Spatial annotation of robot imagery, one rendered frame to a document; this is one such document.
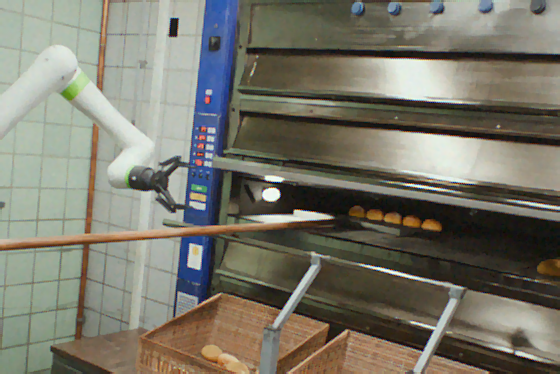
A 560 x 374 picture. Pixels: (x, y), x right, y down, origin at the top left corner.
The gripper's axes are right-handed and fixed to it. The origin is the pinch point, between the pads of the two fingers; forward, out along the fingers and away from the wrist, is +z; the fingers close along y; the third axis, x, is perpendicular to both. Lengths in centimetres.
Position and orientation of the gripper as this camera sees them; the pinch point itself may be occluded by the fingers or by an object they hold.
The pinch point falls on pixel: (190, 187)
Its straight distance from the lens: 243.6
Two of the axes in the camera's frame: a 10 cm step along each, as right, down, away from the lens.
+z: 7.9, 1.8, -5.9
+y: -1.2, 9.8, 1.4
